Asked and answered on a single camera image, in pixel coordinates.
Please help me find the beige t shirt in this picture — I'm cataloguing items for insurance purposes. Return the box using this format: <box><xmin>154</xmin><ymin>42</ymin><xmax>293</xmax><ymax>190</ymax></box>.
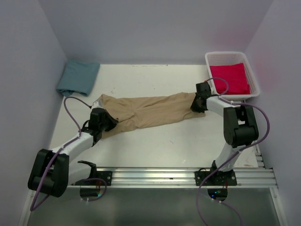
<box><xmin>98</xmin><ymin>92</ymin><xmax>205</xmax><ymax>139</ymax></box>

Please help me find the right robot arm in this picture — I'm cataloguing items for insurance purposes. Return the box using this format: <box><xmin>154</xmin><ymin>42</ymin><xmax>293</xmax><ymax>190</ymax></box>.
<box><xmin>190</xmin><ymin>82</ymin><xmax>259</xmax><ymax>185</ymax></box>

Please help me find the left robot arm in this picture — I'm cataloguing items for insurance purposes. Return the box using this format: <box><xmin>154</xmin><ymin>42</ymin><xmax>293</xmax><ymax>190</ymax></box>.
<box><xmin>27</xmin><ymin>108</ymin><xmax>119</xmax><ymax>197</ymax></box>

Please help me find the red folded t shirt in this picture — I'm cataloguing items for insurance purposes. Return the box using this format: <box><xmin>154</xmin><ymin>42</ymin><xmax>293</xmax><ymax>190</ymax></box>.
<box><xmin>210</xmin><ymin>63</ymin><xmax>251</xmax><ymax>95</ymax></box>

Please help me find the white plastic basket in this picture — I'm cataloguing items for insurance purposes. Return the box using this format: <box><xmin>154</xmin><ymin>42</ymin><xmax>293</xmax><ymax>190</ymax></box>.
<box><xmin>205</xmin><ymin>51</ymin><xmax>260</xmax><ymax>101</ymax></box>

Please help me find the teal folded t shirt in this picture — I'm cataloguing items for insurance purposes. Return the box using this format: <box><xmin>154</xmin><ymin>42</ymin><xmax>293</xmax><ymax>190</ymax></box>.
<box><xmin>56</xmin><ymin>60</ymin><xmax>100</xmax><ymax>97</ymax></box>

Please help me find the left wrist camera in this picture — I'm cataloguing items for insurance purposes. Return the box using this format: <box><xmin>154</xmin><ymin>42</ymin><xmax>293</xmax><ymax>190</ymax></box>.
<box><xmin>91</xmin><ymin>100</ymin><xmax>103</xmax><ymax>109</ymax></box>

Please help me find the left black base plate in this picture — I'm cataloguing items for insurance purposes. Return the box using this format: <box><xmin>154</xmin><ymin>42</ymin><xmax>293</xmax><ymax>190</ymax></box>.
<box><xmin>72</xmin><ymin>171</ymin><xmax>112</xmax><ymax>187</ymax></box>

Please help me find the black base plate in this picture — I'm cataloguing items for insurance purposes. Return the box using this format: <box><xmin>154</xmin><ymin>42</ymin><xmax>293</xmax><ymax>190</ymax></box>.
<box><xmin>194</xmin><ymin>169</ymin><xmax>237</xmax><ymax>186</ymax></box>
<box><xmin>72</xmin><ymin>171</ymin><xmax>112</xmax><ymax>187</ymax></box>

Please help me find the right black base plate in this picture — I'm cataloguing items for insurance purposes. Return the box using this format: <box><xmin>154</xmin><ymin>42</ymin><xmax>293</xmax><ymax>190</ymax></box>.
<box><xmin>194</xmin><ymin>169</ymin><xmax>237</xmax><ymax>186</ymax></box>

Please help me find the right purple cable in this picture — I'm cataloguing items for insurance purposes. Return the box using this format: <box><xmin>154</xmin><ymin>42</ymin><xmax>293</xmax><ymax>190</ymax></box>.
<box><xmin>196</xmin><ymin>77</ymin><xmax>271</xmax><ymax>226</ymax></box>

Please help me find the purple cable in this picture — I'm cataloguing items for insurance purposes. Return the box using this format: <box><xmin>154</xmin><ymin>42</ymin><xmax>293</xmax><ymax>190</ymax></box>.
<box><xmin>30</xmin><ymin>96</ymin><xmax>108</xmax><ymax>212</ymax></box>
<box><xmin>196</xmin><ymin>77</ymin><xmax>271</xmax><ymax>226</ymax></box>

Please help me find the aluminium rail frame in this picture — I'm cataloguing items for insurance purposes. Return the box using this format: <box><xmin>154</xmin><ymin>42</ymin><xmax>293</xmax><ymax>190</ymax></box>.
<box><xmin>18</xmin><ymin>100</ymin><xmax>283</xmax><ymax>226</ymax></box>

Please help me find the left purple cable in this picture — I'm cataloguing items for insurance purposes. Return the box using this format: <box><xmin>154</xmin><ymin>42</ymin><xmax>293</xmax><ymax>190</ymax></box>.
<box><xmin>30</xmin><ymin>96</ymin><xmax>108</xmax><ymax>212</ymax></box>

